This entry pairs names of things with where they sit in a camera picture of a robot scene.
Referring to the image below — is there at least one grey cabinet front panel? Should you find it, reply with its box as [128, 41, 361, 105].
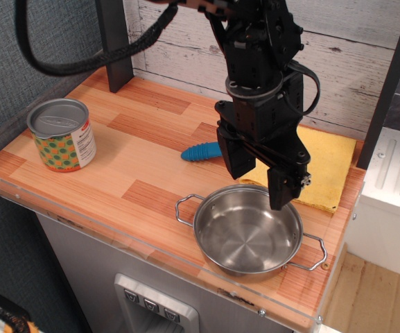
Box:
[38, 215, 289, 332]

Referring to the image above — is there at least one yellow folded cloth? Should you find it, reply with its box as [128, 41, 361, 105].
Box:
[238, 123, 357, 214]

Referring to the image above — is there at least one dark grey right post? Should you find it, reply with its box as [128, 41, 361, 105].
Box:
[356, 36, 400, 170]

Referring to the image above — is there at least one orange and black object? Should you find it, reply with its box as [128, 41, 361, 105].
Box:
[0, 295, 40, 332]

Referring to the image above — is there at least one blue handled metal fork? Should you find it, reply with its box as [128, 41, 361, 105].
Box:
[181, 142, 222, 162]

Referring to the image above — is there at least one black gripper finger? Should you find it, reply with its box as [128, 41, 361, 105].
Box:
[217, 125, 256, 179]
[267, 166, 306, 211]

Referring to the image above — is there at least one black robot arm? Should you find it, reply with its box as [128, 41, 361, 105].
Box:
[184, 1, 313, 210]

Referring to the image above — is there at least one dark grey left post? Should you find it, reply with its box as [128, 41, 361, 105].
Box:
[95, 0, 134, 93]

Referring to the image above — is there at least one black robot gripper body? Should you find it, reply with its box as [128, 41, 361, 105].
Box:
[215, 71, 311, 185]

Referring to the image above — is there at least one clear acrylic table guard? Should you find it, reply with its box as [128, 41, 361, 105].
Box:
[0, 162, 365, 332]

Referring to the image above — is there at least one black braided cable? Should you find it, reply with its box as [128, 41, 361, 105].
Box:
[14, 0, 180, 78]

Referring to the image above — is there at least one white toy sink unit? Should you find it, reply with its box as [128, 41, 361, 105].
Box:
[343, 50, 400, 282]

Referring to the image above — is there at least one stainless steel pot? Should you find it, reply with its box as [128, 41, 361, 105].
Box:
[175, 184, 328, 280]

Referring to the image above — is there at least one tin can with patterned label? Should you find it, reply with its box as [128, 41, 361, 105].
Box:
[26, 98, 96, 172]

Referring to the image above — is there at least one dark grey post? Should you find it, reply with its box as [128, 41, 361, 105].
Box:
[95, 0, 134, 93]
[356, 36, 400, 170]

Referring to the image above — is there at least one silver dispenser button panel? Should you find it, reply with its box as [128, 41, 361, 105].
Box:
[114, 273, 200, 332]

